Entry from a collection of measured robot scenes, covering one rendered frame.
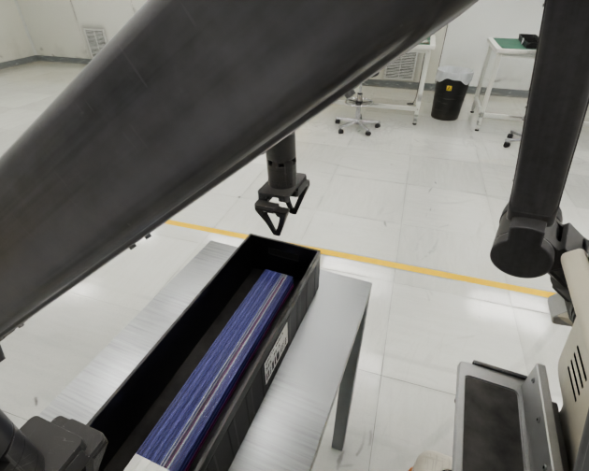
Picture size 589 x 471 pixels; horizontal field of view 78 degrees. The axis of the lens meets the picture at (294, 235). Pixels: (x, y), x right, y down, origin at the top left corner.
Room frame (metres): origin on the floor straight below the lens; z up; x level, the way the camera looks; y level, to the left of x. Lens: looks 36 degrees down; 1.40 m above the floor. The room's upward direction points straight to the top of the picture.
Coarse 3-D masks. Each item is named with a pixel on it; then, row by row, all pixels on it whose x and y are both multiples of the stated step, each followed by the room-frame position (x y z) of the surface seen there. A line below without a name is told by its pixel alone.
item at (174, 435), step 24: (264, 288) 0.57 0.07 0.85; (288, 288) 0.58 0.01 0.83; (240, 312) 0.50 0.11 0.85; (264, 312) 0.50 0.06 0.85; (240, 336) 0.44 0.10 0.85; (264, 336) 0.46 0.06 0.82; (216, 360) 0.39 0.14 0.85; (240, 360) 0.39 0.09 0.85; (192, 384) 0.34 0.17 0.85; (216, 384) 0.34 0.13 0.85; (168, 408) 0.30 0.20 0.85; (192, 408) 0.30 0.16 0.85; (216, 408) 0.30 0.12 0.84; (168, 432) 0.26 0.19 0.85; (192, 432) 0.26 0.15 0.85; (144, 456) 0.23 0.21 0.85; (168, 456) 0.23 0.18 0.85; (192, 456) 0.24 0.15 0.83
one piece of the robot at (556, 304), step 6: (558, 294) 0.41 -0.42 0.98; (552, 300) 0.41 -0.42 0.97; (558, 300) 0.40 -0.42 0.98; (564, 300) 0.40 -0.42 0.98; (552, 306) 0.40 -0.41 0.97; (558, 306) 0.39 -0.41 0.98; (564, 306) 0.39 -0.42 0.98; (552, 312) 0.39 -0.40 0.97; (558, 312) 0.38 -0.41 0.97; (564, 312) 0.38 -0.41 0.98; (552, 318) 0.38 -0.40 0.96; (558, 318) 0.38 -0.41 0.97; (564, 324) 0.37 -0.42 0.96
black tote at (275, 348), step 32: (256, 256) 0.67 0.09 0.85; (288, 256) 0.64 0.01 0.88; (320, 256) 0.61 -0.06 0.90; (224, 288) 0.55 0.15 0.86; (192, 320) 0.45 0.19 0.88; (224, 320) 0.51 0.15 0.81; (288, 320) 0.45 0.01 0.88; (160, 352) 0.37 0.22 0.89; (192, 352) 0.43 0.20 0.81; (256, 352) 0.43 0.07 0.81; (128, 384) 0.30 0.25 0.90; (160, 384) 0.35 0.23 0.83; (256, 384) 0.32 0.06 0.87; (96, 416) 0.25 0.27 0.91; (128, 416) 0.29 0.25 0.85; (160, 416) 0.30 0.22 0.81; (224, 416) 0.25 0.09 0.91; (128, 448) 0.26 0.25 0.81; (224, 448) 0.23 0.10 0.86
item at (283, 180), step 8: (272, 168) 0.62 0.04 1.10; (280, 168) 0.62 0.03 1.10; (288, 168) 0.62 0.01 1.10; (272, 176) 0.62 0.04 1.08; (280, 176) 0.62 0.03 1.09; (288, 176) 0.62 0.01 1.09; (296, 176) 0.65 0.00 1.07; (304, 176) 0.67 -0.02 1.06; (264, 184) 0.64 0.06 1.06; (272, 184) 0.62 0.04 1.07; (280, 184) 0.62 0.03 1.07; (288, 184) 0.62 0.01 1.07; (296, 184) 0.63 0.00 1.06; (264, 192) 0.61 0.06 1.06; (272, 192) 0.61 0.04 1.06; (280, 192) 0.61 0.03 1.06; (288, 192) 0.61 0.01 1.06; (280, 200) 0.59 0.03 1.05; (288, 200) 0.59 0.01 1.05
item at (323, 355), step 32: (224, 256) 0.73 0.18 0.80; (192, 288) 0.61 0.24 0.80; (320, 288) 0.61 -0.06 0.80; (352, 288) 0.61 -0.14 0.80; (160, 320) 0.52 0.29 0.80; (320, 320) 0.52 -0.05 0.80; (352, 320) 0.52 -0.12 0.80; (128, 352) 0.44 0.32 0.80; (288, 352) 0.44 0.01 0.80; (320, 352) 0.44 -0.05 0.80; (352, 352) 0.60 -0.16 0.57; (96, 384) 0.37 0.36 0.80; (288, 384) 0.37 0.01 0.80; (320, 384) 0.37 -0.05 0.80; (352, 384) 0.60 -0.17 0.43; (64, 416) 0.31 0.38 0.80; (256, 416) 0.31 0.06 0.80; (288, 416) 0.31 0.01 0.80; (320, 416) 0.31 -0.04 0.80; (256, 448) 0.26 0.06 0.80; (288, 448) 0.26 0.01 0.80
